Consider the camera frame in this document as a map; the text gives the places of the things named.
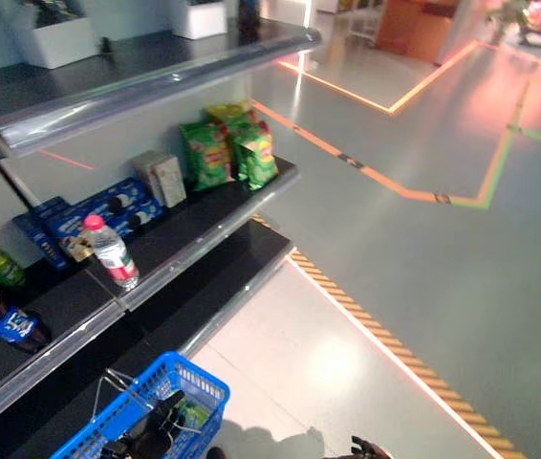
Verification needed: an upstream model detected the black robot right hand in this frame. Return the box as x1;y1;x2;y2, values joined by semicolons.
349;433;387;459

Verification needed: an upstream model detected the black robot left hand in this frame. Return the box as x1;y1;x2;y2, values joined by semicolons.
101;389;189;459

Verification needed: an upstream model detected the blue plastic shopping basket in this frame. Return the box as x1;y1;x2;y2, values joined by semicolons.
49;351;232;459

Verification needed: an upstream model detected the small water bottle red cap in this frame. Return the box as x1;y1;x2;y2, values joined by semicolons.
81;213;141;292

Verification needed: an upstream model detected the green drink can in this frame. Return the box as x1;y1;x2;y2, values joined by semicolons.
174;399;213;431
0;247;27;289

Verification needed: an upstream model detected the pepsi cola bottle blue cap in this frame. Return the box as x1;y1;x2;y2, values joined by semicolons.
0;280;53;356

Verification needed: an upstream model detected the black shelf base deck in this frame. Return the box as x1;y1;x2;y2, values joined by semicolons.
0;218;296;459

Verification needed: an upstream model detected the narrow blue cookie box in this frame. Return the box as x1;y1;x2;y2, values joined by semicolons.
29;195;72;273

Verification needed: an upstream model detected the blue oreo cookie box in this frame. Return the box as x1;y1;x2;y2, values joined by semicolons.
43;205;123;254
74;176;165;238

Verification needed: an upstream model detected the plain blue cookie box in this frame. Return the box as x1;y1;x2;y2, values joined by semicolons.
11;209;45;248

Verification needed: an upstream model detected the green chips bag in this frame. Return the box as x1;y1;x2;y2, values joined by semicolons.
230;120;280;191
178;121;234;193

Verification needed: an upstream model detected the yellow chips bag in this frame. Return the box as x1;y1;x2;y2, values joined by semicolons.
205;98;258;140

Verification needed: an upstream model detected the white rectangular planter box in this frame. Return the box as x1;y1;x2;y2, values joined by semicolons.
24;0;98;71
170;0;229;42

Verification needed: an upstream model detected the dark bottle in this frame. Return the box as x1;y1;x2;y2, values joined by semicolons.
237;0;263;45

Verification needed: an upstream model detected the green potted plant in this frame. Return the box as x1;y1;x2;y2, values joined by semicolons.
484;0;532;48

